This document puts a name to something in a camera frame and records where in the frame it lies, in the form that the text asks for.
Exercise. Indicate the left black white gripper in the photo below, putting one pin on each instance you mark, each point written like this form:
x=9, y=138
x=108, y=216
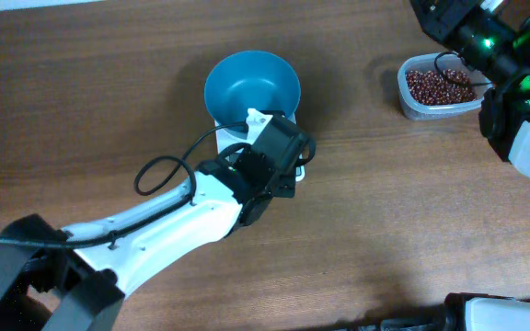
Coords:
x=286, y=185

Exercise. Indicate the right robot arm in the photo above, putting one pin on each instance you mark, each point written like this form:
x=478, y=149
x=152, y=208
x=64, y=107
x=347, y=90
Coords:
x=504, y=120

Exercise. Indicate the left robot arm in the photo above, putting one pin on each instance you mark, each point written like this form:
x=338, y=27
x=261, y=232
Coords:
x=78, y=277

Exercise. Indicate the white digital kitchen scale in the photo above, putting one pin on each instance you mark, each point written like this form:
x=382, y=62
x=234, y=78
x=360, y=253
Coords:
x=228, y=138

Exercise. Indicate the teal plastic bowl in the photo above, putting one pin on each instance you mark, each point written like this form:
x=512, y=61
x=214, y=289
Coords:
x=251, y=79

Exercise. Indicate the clear plastic container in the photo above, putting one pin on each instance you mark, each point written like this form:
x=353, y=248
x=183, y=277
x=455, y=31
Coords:
x=439, y=62

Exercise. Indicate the red beans in container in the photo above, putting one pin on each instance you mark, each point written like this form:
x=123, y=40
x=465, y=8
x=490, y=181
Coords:
x=431, y=89

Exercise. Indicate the aluminium frame rail base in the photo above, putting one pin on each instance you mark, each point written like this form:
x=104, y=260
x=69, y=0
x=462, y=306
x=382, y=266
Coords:
x=439, y=322

